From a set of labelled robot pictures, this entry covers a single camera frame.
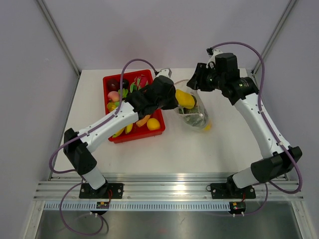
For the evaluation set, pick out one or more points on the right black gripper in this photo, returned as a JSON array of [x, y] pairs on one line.
[[201, 71]]

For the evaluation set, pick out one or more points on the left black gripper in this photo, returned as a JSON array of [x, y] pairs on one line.
[[173, 103]]

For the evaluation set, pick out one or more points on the yellow mango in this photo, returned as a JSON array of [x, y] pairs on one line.
[[184, 99]]

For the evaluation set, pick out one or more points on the clear zip top bag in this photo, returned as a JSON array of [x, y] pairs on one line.
[[181, 85]]

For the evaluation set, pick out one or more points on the yellow pear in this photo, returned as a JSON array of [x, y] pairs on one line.
[[208, 126]]

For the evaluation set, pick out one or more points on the netted green melon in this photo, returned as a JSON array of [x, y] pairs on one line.
[[193, 117]]

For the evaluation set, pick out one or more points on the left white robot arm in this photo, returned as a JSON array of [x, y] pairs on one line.
[[78, 148]]

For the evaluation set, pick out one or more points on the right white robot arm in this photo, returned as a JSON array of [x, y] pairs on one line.
[[278, 156]]

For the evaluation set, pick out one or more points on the pink dragon fruit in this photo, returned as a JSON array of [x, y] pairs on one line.
[[140, 82]]

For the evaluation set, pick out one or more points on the orange yellow round fruit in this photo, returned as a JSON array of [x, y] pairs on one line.
[[153, 124]]

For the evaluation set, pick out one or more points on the papaya slice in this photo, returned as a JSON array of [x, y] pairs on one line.
[[143, 121]]

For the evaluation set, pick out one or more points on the green star fruit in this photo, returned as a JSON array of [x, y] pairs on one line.
[[124, 92]]

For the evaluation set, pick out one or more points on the red plastic tray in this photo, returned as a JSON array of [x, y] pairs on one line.
[[137, 132]]

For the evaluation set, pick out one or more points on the yellow banana bunch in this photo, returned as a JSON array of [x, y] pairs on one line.
[[126, 130]]

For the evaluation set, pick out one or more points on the dark red apple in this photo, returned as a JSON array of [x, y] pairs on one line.
[[113, 85]]

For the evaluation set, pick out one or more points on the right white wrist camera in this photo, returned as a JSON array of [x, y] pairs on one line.
[[215, 52]]

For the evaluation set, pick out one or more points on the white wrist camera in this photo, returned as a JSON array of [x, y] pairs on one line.
[[215, 52], [166, 72]]

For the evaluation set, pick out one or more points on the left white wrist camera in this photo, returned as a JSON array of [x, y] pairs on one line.
[[166, 72]]

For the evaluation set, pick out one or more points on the right aluminium frame post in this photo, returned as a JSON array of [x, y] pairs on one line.
[[278, 28]]

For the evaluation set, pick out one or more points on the aluminium frame post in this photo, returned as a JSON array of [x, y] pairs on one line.
[[278, 28], [57, 34]]

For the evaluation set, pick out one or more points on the aluminium mounting rail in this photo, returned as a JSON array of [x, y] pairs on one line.
[[140, 186]]

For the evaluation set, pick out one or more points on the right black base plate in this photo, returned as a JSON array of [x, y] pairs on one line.
[[224, 191]]

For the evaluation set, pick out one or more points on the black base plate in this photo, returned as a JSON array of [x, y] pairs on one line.
[[113, 191], [224, 191]]

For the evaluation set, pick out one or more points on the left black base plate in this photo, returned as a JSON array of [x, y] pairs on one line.
[[113, 191]]

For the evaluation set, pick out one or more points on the left aluminium frame post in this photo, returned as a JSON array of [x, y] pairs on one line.
[[57, 34]]

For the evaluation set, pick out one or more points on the white slotted cable duct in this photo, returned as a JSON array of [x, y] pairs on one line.
[[138, 206]]

